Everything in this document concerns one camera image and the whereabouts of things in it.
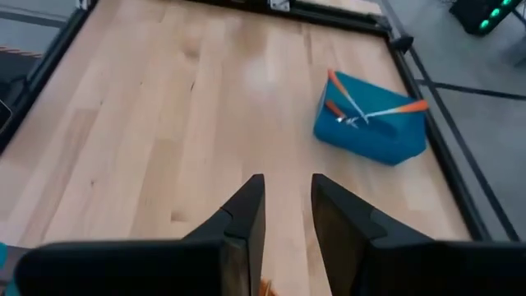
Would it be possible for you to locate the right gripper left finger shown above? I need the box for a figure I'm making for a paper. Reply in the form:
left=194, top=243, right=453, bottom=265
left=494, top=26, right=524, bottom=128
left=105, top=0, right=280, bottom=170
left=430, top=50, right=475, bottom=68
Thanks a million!
left=16, top=173, right=266, bottom=296

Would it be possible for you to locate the black aluminium table frame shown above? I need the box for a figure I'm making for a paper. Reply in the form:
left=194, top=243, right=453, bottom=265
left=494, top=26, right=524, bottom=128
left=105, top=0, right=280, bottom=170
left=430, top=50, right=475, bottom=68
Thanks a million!
left=0, top=0, right=521, bottom=243

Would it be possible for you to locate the black box with green lights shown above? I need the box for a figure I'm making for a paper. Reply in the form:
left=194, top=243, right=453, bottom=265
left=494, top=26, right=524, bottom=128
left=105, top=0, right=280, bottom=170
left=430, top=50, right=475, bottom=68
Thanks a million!
left=447, top=0, right=526, bottom=37

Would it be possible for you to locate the teal plastic bin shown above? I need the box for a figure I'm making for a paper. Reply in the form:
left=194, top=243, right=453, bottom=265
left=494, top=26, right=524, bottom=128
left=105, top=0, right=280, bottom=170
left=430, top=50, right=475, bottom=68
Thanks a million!
left=313, top=70, right=429, bottom=167

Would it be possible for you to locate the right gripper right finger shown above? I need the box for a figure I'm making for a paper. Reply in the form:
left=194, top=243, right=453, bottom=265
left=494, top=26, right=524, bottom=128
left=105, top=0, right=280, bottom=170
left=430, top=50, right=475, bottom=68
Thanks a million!
left=311, top=173, right=526, bottom=296

